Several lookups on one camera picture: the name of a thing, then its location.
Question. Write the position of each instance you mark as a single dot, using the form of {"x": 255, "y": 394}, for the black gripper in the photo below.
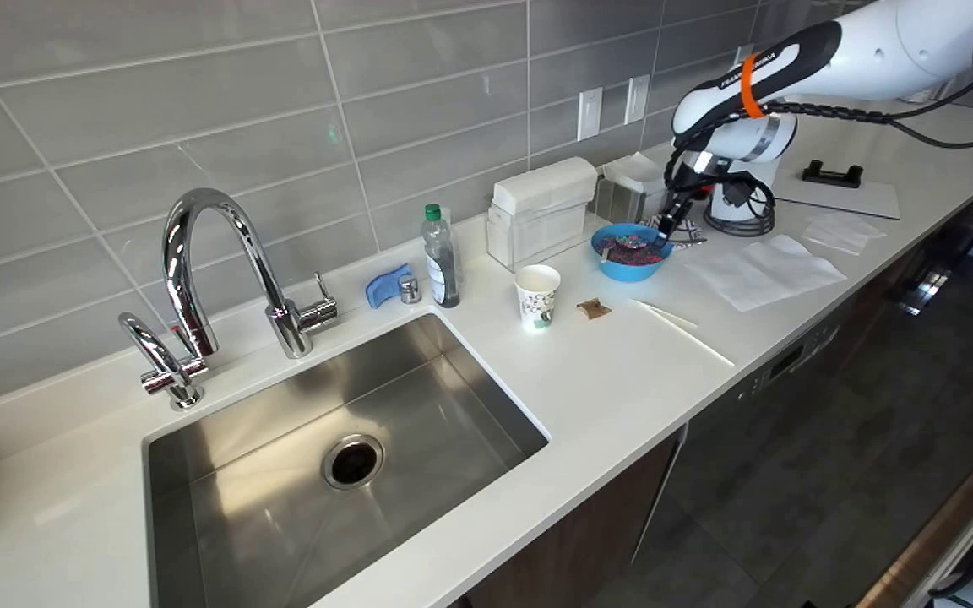
{"x": 692, "y": 177}

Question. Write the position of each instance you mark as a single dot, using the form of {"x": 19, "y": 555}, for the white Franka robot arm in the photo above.
{"x": 912, "y": 44}

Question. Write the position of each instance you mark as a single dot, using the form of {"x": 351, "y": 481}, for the colourful bead contents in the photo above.
{"x": 629, "y": 254}

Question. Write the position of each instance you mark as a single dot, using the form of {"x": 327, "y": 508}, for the blue bowl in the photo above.
{"x": 608, "y": 271}

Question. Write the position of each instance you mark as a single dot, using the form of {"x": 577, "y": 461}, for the white paper coffee cup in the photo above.
{"x": 539, "y": 297}

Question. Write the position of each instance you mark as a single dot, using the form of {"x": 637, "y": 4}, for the white napkin stack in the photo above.
{"x": 634, "y": 170}

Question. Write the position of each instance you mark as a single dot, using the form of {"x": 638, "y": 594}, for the black paper towel holder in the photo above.
{"x": 749, "y": 230}

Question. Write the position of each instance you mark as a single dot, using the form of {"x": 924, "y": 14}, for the short pale stir stick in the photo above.
{"x": 668, "y": 316}

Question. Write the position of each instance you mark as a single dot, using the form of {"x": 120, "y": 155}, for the white paper sheet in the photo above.
{"x": 760, "y": 274}

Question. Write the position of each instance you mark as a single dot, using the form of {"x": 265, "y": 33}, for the brown paper packet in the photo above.
{"x": 593, "y": 309}

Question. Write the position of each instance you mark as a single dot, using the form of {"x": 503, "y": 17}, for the white box container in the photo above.
{"x": 539, "y": 209}

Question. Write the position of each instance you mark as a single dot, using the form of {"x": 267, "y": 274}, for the white flat board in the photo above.
{"x": 844, "y": 201}

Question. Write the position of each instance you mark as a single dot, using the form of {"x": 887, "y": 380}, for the clear soap bottle green cap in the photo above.
{"x": 439, "y": 265}

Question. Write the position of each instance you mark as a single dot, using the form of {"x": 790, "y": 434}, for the blue sponge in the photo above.
{"x": 387, "y": 285}

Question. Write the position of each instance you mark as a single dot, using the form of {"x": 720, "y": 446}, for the dark wood base cabinet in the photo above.
{"x": 574, "y": 553}

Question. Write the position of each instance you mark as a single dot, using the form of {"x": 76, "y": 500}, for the tall chrome faucet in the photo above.
{"x": 199, "y": 205}

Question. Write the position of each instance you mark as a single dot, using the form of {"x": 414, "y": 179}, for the stainless steel sink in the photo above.
{"x": 285, "y": 508}

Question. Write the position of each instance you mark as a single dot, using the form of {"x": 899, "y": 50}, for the white wall outlet plate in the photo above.
{"x": 637, "y": 101}
{"x": 589, "y": 113}

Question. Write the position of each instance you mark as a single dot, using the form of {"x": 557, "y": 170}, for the black bracket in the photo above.
{"x": 832, "y": 173}

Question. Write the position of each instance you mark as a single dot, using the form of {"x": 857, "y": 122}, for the wooden frame piece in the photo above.
{"x": 937, "y": 528}

